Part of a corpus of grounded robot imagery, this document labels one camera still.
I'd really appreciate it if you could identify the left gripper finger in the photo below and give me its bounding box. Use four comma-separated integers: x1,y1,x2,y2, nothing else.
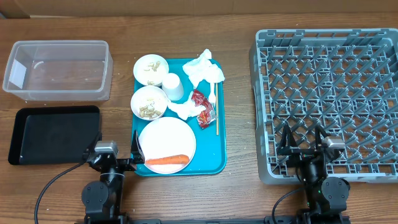
83,131,102,153
131,130,145,164

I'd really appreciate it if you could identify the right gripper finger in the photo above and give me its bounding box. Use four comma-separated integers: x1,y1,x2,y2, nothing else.
278,124,298,150
315,124,329,150

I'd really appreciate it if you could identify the orange carrot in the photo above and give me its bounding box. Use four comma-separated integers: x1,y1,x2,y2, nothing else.
146,154,190,166

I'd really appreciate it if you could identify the pink bowl with food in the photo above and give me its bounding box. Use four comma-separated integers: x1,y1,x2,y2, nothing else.
131,85,169,121

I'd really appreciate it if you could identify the white paper cup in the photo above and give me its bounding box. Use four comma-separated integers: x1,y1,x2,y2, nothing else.
162,73,184,101

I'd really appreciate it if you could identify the white bowl with peanuts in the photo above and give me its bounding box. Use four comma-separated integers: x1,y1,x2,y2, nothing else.
133,54,169,86

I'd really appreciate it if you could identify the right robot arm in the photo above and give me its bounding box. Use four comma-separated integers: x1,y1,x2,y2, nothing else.
271,124,351,224

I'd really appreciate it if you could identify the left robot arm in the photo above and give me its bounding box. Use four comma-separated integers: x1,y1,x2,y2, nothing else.
81,131,145,223

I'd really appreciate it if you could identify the grey dishwasher rack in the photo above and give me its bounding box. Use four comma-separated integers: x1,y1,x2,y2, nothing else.
249,28,397,184

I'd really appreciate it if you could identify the large white plate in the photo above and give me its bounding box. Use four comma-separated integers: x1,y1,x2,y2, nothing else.
139,117,197,175

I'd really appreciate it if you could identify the black plastic tray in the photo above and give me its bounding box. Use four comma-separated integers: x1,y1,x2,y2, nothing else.
8,105,101,166

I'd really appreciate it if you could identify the teal serving tray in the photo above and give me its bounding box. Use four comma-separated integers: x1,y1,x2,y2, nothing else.
132,58,227,177

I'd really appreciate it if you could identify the crumpled white napkin middle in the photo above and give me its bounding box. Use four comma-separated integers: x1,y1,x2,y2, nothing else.
167,91,206,121

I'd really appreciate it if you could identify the crumpled white napkin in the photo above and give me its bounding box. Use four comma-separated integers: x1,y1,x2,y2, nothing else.
167,91,206,121
182,49,225,89

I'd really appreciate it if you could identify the red snack wrapper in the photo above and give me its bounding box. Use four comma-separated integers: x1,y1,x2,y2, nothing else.
191,90,217,129

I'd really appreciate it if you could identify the white plastic fork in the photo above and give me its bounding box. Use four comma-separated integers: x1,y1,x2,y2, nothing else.
208,83,216,107

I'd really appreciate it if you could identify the clear plastic bin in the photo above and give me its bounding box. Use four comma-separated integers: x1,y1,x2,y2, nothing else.
2,40,113,101

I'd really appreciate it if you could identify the wooden chopstick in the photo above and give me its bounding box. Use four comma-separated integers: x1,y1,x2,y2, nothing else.
215,83,220,136

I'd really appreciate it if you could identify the crumpled white napkin top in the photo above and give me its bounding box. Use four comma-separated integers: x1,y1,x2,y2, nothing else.
182,49,225,89

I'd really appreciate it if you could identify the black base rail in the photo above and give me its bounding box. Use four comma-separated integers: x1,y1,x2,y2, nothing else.
74,215,351,224

